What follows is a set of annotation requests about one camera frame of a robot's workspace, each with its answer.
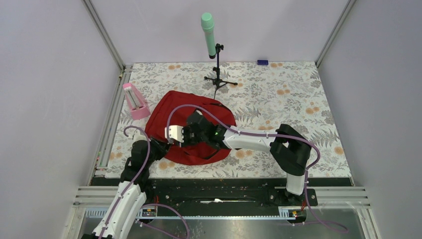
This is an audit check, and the red backpack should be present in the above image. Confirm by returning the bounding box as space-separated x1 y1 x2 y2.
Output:
145 91 236 165

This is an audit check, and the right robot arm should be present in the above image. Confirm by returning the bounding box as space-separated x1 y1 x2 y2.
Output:
176 111 317 207

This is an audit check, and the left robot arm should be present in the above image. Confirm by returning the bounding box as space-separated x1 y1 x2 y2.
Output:
82 138 171 239

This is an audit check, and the pink metronome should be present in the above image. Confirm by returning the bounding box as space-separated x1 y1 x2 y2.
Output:
122 83 151 120

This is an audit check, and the black microphone tripod stand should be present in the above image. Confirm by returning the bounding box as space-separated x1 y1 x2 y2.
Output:
204 43 238 99

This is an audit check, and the small blue block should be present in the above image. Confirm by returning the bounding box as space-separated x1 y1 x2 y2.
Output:
257 60 269 66

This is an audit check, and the mint green microphone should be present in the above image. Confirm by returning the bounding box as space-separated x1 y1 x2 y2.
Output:
201 12 216 59

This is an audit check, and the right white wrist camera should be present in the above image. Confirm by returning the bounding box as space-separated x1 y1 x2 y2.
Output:
164 125 184 142

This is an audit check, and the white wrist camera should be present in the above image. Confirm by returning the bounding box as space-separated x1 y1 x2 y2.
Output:
132 130 147 142
164 125 184 142

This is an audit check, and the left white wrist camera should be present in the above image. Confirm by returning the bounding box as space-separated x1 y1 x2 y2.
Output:
132 130 147 142

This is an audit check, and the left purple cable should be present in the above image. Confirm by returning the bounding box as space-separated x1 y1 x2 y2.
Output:
98 125 152 239

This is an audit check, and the purple cable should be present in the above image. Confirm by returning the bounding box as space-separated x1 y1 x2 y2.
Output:
98 125 152 239
166 104 349 234

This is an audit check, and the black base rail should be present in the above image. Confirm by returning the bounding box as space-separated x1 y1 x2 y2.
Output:
77 178 352 217

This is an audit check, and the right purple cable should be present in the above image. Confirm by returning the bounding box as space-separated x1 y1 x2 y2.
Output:
166 104 349 234

